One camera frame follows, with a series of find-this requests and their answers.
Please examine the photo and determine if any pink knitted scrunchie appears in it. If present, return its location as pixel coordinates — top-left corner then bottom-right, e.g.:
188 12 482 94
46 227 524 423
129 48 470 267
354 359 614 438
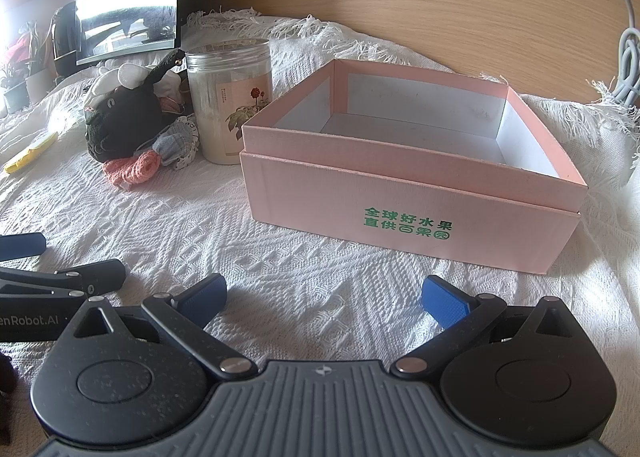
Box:
103 150 160 190

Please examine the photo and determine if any blue grey lace scrunchie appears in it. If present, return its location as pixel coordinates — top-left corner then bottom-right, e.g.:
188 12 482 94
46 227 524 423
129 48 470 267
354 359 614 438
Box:
151 115 200 170

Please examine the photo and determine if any black plush cat toy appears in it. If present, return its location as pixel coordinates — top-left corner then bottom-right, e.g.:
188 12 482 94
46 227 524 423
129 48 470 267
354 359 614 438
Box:
84 49 186 164

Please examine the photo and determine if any yellow hair clip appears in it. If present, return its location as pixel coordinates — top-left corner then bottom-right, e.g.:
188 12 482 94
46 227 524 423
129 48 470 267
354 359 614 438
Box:
3 131 58 174

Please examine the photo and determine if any white woven tablecloth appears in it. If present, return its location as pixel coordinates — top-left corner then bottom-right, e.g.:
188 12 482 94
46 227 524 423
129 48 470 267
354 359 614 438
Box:
0 8 640 457

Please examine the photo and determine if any pink cardboard box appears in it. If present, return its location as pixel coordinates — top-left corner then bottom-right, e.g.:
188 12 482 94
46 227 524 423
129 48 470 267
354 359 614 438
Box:
241 60 587 274

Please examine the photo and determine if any clear jar white powder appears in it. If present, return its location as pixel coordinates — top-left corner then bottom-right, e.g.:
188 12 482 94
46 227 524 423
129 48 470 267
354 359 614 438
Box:
186 39 272 165

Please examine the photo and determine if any white cable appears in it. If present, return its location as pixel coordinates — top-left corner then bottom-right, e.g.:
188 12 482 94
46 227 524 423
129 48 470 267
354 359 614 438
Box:
587 0 640 108

